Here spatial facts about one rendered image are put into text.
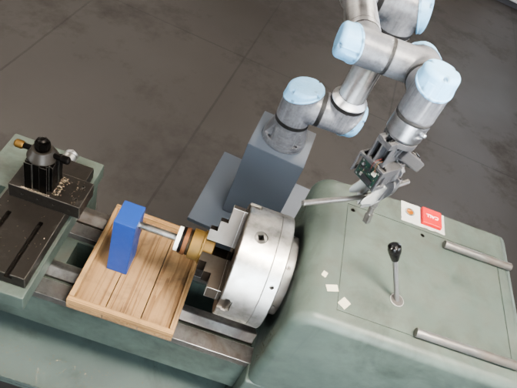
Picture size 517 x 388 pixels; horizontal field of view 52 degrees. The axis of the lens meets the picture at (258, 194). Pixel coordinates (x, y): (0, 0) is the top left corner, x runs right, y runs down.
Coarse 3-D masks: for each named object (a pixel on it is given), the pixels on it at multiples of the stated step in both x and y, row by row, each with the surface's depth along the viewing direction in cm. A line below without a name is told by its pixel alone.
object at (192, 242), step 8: (184, 232) 139; (192, 232) 140; (200, 232) 140; (184, 240) 138; (192, 240) 138; (200, 240) 138; (208, 240) 140; (184, 248) 138; (192, 248) 138; (200, 248) 138; (208, 248) 139; (192, 256) 139
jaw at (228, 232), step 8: (240, 208) 140; (256, 208) 141; (232, 216) 139; (240, 216) 139; (224, 224) 139; (232, 224) 139; (240, 224) 139; (208, 232) 140; (216, 232) 140; (224, 232) 140; (232, 232) 140; (240, 232) 140; (216, 240) 140; (224, 240) 140; (232, 240) 140
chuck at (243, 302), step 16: (256, 224) 132; (272, 224) 134; (240, 240) 132; (272, 240) 131; (240, 256) 128; (256, 256) 128; (272, 256) 129; (240, 272) 127; (256, 272) 128; (224, 288) 129; (240, 288) 128; (256, 288) 128; (240, 304) 130; (256, 304) 130; (240, 320) 136
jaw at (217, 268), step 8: (200, 256) 137; (208, 256) 138; (216, 256) 139; (200, 264) 138; (208, 264) 136; (216, 264) 137; (224, 264) 138; (208, 272) 135; (216, 272) 135; (224, 272) 136; (208, 280) 133; (216, 280) 134; (224, 280) 134; (208, 288) 131; (216, 288) 132; (208, 296) 134; (216, 296) 133; (224, 304) 132
